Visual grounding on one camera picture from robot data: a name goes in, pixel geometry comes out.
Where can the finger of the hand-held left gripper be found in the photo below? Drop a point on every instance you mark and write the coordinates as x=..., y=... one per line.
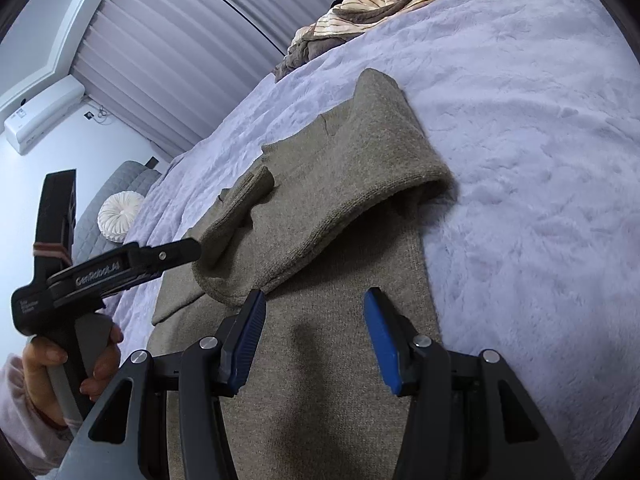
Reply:
x=170, y=255

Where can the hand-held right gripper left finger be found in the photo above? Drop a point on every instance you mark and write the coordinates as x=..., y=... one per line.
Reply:
x=247, y=340

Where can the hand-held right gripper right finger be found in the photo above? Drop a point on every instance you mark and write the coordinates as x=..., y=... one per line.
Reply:
x=382, y=340

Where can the grey-brown knit sweater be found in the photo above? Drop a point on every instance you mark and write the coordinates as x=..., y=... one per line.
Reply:
x=350, y=185

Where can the person's left forearm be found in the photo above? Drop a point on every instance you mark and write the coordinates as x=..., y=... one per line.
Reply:
x=20, y=420

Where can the striped beige brown clothes pile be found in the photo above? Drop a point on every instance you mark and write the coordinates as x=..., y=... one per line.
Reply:
x=380, y=5

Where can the person's left hand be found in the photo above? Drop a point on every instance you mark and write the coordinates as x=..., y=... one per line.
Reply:
x=42, y=367

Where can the round white pillow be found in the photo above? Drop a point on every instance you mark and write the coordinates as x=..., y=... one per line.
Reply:
x=120, y=217

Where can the grey quilted headboard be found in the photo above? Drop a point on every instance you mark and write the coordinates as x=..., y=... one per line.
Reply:
x=122, y=175

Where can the white air conditioner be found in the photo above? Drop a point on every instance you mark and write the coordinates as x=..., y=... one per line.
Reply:
x=42, y=115

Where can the grey pleated curtain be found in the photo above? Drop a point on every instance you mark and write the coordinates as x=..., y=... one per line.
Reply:
x=175, y=60

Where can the lilac fluffy blanket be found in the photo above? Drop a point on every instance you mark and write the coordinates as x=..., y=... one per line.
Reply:
x=525, y=160

